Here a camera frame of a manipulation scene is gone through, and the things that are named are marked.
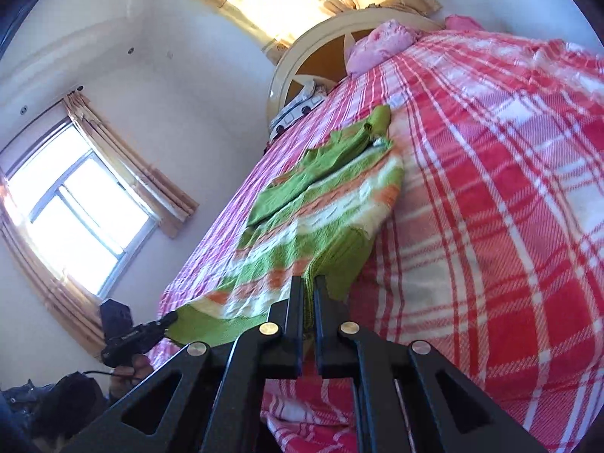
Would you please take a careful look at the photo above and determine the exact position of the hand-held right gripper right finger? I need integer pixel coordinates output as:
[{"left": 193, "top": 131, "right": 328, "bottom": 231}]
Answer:
[{"left": 314, "top": 274, "right": 549, "bottom": 453}]

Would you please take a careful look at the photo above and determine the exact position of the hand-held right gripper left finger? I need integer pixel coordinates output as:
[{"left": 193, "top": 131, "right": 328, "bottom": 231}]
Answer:
[{"left": 61, "top": 276, "right": 305, "bottom": 453}]

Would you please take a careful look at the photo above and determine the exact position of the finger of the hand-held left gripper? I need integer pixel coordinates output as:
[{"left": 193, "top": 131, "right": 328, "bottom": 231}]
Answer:
[{"left": 150, "top": 310, "right": 179, "bottom": 339}]

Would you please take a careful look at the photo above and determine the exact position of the green orange striped sweater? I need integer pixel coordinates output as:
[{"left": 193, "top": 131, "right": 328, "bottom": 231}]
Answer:
[{"left": 163, "top": 104, "right": 405, "bottom": 348}]

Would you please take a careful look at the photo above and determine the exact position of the person's left hand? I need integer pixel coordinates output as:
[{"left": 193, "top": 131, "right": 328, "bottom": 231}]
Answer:
[{"left": 111, "top": 353, "right": 156, "bottom": 386}]

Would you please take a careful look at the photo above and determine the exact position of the yellow floral side curtain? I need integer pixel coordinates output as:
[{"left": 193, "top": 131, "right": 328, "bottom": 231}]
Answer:
[
  {"left": 63, "top": 89, "right": 199, "bottom": 239},
  {"left": 0, "top": 170, "right": 110, "bottom": 356}
]

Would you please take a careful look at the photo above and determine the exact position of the dark cloth pile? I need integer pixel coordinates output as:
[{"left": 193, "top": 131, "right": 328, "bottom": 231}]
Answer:
[{"left": 0, "top": 372, "right": 113, "bottom": 453}]

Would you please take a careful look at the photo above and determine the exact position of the sliding glass window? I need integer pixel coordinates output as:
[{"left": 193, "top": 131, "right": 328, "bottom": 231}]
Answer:
[{"left": 0, "top": 120, "right": 162, "bottom": 298}]

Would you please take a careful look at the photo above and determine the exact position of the bed with red plaid sheet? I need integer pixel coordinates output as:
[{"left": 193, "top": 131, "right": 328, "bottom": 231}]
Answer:
[{"left": 158, "top": 26, "right": 604, "bottom": 453}]

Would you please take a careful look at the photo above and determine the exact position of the pink pillow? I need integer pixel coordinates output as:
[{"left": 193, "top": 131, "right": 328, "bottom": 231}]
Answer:
[{"left": 345, "top": 19, "right": 424, "bottom": 77}]

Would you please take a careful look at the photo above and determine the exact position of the cream wooden headboard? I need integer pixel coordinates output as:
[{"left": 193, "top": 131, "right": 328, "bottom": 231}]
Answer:
[{"left": 265, "top": 7, "right": 445, "bottom": 126}]

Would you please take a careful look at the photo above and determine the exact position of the pink cloth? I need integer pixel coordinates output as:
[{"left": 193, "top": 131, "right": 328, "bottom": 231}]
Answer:
[{"left": 444, "top": 14, "right": 485, "bottom": 33}]

